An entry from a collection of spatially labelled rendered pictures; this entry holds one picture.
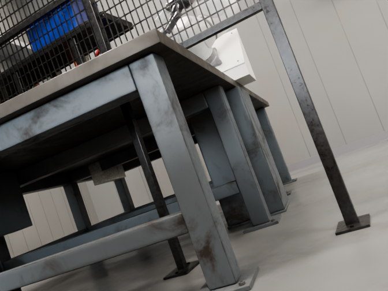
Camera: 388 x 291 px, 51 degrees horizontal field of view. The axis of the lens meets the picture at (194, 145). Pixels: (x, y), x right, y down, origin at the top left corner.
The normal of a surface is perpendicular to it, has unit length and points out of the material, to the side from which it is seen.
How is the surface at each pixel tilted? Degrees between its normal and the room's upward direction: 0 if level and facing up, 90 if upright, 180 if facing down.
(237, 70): 90
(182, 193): 90
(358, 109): 90
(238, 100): 90
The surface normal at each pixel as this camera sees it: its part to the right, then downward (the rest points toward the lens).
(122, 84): -0.29, 0.03
